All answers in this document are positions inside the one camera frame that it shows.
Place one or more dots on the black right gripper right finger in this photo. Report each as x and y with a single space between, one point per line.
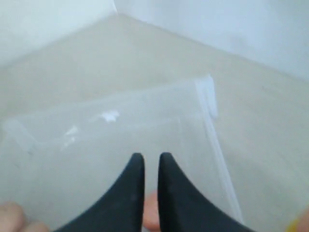
182 208

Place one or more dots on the brown egg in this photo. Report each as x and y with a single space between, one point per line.
12 217
150 214
35 227

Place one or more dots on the clear plastic storage box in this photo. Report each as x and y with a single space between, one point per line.
57 162

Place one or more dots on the yellow plastic egg tray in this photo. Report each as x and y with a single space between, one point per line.
301 224

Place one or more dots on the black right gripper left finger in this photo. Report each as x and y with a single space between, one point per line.
120 209

